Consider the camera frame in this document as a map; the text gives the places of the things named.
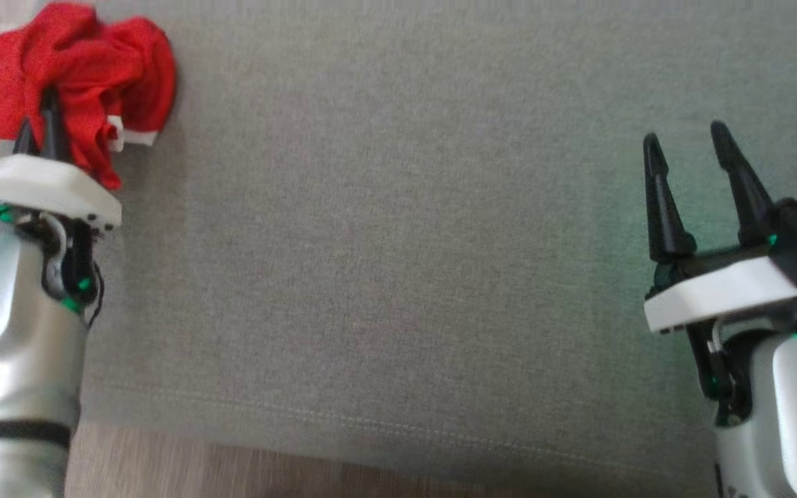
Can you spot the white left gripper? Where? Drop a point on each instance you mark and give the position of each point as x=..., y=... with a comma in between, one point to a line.
x=39, y=185

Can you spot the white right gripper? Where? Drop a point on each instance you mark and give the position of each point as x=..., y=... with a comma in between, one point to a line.
x=717, y=294

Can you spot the red mesh shorts white trim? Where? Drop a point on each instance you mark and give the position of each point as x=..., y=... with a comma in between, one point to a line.
x=94, y=69

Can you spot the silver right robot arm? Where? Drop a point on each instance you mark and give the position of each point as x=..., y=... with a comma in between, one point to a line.
x=793, y=415

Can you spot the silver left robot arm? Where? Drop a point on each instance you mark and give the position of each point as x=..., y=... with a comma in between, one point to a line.
x=11, y=360

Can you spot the grey fabric sofa seat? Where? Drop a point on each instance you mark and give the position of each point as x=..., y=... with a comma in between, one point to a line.
x=405, y=242

